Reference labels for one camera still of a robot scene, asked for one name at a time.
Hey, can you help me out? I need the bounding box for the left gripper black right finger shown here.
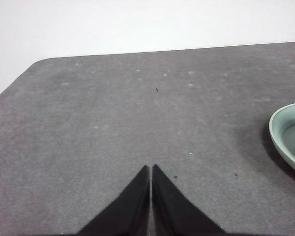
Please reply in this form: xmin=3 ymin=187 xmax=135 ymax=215
xmin=151 ymin=164 xmax=227 ymax=236

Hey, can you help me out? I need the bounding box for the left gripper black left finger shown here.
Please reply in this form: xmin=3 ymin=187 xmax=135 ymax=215
xmin=76 ymin=165 xmax=151 ymax=236

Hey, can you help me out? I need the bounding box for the green shallow plate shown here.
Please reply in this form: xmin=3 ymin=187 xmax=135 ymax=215
xmin=268 ymin=102 xmax=295 ymax=178

